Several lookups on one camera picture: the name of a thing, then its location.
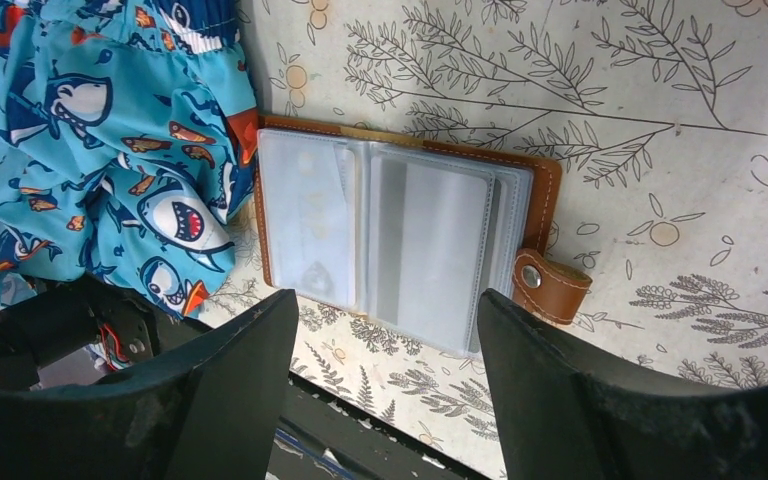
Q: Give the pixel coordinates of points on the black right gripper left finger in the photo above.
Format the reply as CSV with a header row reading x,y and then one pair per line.
x,y
206,409

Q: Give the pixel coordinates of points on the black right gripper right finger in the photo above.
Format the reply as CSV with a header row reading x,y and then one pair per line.
x,y
566,409

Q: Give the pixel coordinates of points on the brown leather card holder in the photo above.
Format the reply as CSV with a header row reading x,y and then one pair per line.
x,y
409,232

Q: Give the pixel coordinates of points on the blue shark print shorts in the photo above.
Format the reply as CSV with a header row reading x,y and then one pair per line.
x,y
128,131

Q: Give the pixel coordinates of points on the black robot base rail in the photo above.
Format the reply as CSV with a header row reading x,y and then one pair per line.
x,y
320,436

